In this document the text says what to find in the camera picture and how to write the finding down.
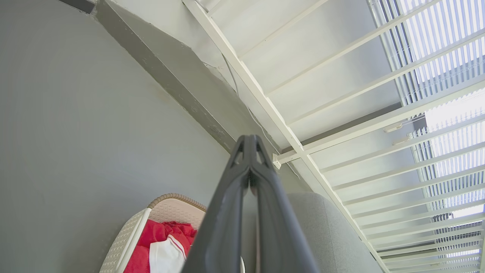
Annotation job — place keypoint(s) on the white garment with red stripes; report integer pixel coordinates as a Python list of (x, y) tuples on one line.
[(165, 258)]

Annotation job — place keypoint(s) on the grey fabric sofa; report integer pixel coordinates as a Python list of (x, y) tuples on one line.
[(322, 235)]

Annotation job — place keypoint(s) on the cream perforated laundry basket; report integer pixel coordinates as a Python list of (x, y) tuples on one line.
[(127, 237)]

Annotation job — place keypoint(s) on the white window blinds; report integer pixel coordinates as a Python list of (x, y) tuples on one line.
[(447, 22)]

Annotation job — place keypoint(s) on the white slatted beam frame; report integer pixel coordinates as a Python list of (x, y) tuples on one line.
[(246, 76)]

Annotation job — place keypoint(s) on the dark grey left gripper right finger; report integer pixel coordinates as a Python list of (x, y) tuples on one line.
[(278, 220)]

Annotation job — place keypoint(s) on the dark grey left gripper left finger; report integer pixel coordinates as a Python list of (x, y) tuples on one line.
[(223, 216)]

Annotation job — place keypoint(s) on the small white mounting bracket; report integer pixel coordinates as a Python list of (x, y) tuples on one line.
[(276, 161)]

